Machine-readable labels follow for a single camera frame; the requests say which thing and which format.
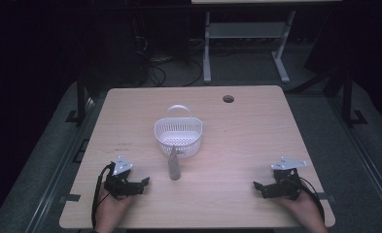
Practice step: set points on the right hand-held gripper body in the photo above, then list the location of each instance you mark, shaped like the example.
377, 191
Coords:
285, 186

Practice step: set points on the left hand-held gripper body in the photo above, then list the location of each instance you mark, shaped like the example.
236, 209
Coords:
122, 165

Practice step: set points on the person's right hand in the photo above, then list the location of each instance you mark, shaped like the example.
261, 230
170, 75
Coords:
305, 212

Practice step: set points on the person's left hand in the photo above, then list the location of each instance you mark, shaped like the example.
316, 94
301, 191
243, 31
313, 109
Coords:
109, 212

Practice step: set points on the small grey translucent bottle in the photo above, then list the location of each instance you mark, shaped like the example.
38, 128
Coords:
174, 168

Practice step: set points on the black tape strip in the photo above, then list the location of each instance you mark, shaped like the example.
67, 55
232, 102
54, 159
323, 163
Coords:
326, 197
70, 197

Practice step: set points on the black metal stand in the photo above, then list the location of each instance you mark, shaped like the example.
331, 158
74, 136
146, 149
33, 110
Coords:
348, 97
80, 100

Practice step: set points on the dark computer tower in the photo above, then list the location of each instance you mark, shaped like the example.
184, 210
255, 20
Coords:
117, 55

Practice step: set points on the white metal desk frame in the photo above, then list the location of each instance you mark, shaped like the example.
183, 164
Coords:
243, 30

